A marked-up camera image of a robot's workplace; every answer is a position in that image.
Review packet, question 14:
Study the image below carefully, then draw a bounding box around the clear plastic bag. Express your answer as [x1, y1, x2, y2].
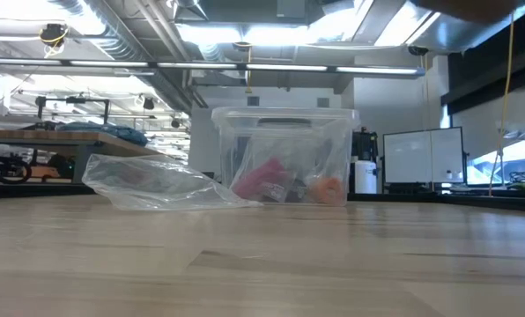
[81, 152, 263, 211]

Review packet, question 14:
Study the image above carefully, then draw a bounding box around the pink bandage roll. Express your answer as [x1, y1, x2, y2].
[232, 157, 290, 202]

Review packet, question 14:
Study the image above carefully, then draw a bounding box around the black bandage roll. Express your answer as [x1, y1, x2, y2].
[284, 175, 310, 203]

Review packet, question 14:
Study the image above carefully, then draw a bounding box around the orange bandage roll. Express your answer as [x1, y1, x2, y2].
[308, 175, 346, 206]

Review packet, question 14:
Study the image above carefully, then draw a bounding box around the clear plastic storage box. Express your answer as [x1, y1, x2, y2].
[211, 105, 360, 207]

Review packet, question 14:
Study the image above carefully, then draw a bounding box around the long ceiling light bar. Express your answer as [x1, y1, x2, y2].
[0, 56, 426, 79]

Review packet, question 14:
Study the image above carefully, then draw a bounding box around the blue cloth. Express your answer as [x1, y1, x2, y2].
[55, 122, 150, 147]

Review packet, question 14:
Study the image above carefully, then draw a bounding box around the white board panel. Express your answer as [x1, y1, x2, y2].
[382, 126, 466, 185]

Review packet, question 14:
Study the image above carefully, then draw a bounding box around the wooden workbench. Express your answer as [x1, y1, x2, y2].
[0, 129, 158, 184]

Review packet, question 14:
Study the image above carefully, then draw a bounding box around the yellow cable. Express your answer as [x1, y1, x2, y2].
[489, 12, 515, 197]

